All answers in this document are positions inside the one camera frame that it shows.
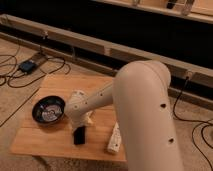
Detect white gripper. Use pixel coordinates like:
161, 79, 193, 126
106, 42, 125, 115
71, 90, 93, 145

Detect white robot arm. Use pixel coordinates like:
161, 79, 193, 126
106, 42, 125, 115
65, 60, 184, 171

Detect dark ceramic bowl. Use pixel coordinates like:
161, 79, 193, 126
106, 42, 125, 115
32, 96, 65, 125

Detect white plastic bottle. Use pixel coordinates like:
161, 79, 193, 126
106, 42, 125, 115
107, 123, 121, 154

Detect wooden table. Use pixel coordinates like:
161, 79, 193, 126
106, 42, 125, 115
11, 74, 126, 162

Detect blue power adapter box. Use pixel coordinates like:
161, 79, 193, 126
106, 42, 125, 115
18, 60, 36, 74

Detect long wooden beam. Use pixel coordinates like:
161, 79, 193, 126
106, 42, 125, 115
0, 14, 213, 88

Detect black cable left floor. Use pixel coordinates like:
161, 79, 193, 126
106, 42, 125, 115
0, 44, 72, 128

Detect black cable floor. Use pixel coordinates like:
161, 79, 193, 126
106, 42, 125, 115
0, 44, 72, 128
172, 75, 213, 162

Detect black cable right floor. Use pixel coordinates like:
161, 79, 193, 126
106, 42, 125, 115
172, 75, 213, 162

